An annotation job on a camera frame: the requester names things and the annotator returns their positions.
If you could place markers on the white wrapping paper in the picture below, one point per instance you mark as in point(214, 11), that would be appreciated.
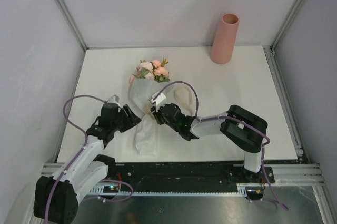
point(140, 92)

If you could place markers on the right aluminium frame post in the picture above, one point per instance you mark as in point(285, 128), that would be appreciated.
point(293, 11)

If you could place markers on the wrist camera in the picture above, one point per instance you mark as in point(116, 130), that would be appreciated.
point(114, 99)
point(157, 99)

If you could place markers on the cream printed ribbon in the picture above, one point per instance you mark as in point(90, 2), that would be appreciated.
point(179, 95)

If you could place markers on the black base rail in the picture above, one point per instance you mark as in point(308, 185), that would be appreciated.
point(187, 177)

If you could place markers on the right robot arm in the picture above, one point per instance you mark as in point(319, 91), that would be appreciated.
point(245, 129)

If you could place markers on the pink flower bouquet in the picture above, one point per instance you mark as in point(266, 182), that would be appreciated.
point(152, 70)

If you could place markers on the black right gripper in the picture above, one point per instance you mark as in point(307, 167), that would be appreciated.
point(157, 114)

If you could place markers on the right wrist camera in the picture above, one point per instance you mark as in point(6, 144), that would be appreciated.
point(157, 99)

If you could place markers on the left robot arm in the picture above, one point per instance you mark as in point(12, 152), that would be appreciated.
point(58, 196)

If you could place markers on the aluminium frame post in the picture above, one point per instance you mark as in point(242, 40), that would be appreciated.
point(71, 23)
point(293, 11)

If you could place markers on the pink tall vase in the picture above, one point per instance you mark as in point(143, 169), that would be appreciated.
point(225, 38)

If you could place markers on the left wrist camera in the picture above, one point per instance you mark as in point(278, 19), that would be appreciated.
point(114, 99)

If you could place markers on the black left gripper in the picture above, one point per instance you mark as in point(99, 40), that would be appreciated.
point(131, 120)

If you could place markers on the left aluminium frame post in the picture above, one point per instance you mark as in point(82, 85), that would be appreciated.
point(71, 23)

